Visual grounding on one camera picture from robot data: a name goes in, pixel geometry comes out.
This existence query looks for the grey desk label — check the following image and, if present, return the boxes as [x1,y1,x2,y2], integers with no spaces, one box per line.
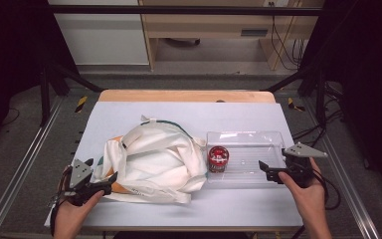
[240,29,269,37]

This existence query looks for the black frame crossbar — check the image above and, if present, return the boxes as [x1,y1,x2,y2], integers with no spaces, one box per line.
[46,4,326,16]

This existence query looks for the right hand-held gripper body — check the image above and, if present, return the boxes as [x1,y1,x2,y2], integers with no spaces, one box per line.
[283,141,328,188]

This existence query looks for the white cabinet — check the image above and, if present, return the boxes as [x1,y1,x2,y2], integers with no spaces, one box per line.
[48,0,150,66]

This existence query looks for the person's right hand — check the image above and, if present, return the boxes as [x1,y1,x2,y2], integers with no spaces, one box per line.
[278,157,326,213]

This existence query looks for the aluminium floor rail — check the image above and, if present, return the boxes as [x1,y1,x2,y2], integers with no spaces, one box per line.
[0,96,64,239]
[302,96,381,239]

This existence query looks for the white canvas tote bag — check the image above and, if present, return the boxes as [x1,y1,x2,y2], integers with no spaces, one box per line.
[94,115,210,204]

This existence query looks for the light wooden desk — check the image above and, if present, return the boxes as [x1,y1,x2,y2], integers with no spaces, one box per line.
[138,0,324,72]

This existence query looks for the red can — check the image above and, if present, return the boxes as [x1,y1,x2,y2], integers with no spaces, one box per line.
[207,145,230,173]

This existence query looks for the yellow black floor tape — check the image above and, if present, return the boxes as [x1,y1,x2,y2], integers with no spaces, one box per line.
[286,97,306,113]
[75,96,89,114]

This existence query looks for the black floor cables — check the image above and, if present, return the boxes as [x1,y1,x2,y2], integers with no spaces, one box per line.
[291,109,344,211]

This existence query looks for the white table board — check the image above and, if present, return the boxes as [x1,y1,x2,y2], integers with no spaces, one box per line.
[44,101,304,228]

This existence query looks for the hanging desk cables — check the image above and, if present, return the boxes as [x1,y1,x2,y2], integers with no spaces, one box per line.
[270,1,307,71]

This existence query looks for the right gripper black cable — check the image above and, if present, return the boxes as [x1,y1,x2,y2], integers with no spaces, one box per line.
[312,168,330,208]

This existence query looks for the clear plastic tray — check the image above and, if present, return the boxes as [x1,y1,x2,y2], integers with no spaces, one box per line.
[205,129,287,189]

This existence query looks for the black frame stand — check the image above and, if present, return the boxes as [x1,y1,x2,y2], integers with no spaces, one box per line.
[39,63,103,127]
[265,63,329,128]

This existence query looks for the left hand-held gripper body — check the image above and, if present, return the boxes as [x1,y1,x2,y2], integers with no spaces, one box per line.
[63,158,105,207]

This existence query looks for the person's left hand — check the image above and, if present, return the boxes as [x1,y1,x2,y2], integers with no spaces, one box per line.
[53,190,105,233]

